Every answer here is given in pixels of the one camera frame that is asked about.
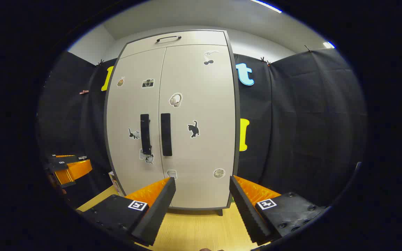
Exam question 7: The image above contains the beige double-door shoe cabinet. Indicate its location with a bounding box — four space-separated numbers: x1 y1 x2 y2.
104 30 240 216

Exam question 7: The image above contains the long ceiling light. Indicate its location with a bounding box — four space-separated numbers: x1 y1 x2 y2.
250 0 282 14

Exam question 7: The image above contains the beige cabinet door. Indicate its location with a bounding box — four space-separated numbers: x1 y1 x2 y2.
105 47 166 196
158 44 238 210

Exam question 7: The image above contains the black door handle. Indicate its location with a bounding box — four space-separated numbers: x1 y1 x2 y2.
140 114 152 155
161 113 172 157

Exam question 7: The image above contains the black backdrop cloth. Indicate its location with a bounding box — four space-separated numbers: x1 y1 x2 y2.
37 47 367 210

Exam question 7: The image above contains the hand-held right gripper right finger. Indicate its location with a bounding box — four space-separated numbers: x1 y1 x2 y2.
230 175 327 246

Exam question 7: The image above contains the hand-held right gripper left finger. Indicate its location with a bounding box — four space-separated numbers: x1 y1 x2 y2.
77 177 176 247

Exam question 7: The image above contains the small printed box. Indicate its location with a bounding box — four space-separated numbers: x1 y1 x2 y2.
109 171 125 196

